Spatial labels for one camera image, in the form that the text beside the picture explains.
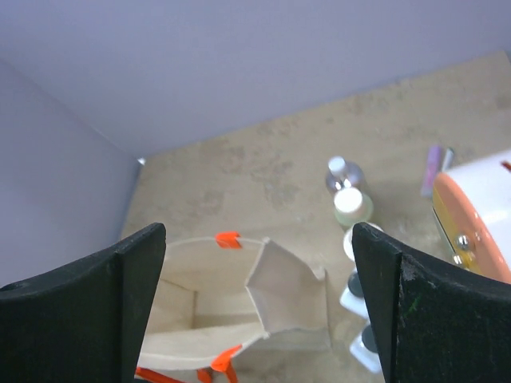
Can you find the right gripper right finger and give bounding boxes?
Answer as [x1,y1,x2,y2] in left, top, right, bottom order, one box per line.
[352,223,510,382]

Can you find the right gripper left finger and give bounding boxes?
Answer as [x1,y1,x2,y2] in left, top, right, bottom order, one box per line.
[1,223,166,382]

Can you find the green white pen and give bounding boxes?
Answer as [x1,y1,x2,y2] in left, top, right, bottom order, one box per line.
[439,148,455,172]

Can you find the white bottle black cap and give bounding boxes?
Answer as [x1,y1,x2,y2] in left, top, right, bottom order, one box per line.
[350,323,382,374]
[339,270,369,320]

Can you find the beige canvas tote bag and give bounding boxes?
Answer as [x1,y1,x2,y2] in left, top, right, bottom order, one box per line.
[138,233,331,373]

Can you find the large white cylinder toy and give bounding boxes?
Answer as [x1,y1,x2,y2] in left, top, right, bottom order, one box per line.
[432,149,511,283]

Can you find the cream jar round lid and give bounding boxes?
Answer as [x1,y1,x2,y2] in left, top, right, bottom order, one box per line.
[343,223,385,262]

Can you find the clear bottle white cap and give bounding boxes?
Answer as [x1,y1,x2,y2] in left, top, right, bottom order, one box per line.
[326,156,366,195]

